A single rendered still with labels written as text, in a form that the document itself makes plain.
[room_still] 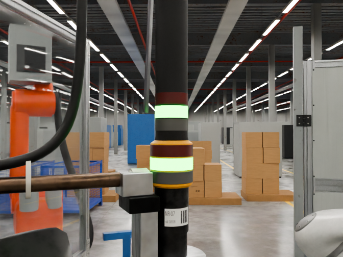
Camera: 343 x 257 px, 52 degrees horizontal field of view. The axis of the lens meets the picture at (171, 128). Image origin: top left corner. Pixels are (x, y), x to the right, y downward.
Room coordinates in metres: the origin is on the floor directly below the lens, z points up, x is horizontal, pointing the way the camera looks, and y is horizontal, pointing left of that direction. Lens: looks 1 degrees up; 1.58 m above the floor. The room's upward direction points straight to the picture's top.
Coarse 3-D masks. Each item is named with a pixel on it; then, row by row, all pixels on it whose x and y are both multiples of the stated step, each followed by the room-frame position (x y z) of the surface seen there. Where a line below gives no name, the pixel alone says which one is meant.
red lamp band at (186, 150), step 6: (150, 144) 0.35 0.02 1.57; (192, 144) 0.36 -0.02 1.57; (150, 150) 0.35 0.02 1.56; (156, 150) 0.34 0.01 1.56; (162, 150) 0.34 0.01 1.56; (168, 150) 0.34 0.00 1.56; (174, 150) 0.34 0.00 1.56; (180, 150) 0.34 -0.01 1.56; (186, 150) 0.34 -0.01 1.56; (192, 150) 0.35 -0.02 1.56; (156, 156) 0.34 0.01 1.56; (162, 156) 0.34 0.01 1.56; (168, 156) 0.34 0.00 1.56; (174, 156) 0.34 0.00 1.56; (180, 156) 0.34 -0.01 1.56; (186, 156) 0.34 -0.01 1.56
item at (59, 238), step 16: (0, 240) 0.39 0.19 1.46; (16, 240) 0.40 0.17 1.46; (32, 240) 0.41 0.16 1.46; (48, 240) 0.42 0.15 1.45; (64, 240) 0.43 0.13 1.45; (0, 256) 0.38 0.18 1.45; (16, 256) 0.39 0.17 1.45; (32, 256) 0.39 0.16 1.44; (48, 256) 0.40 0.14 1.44; (64, 256) 0.41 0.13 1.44
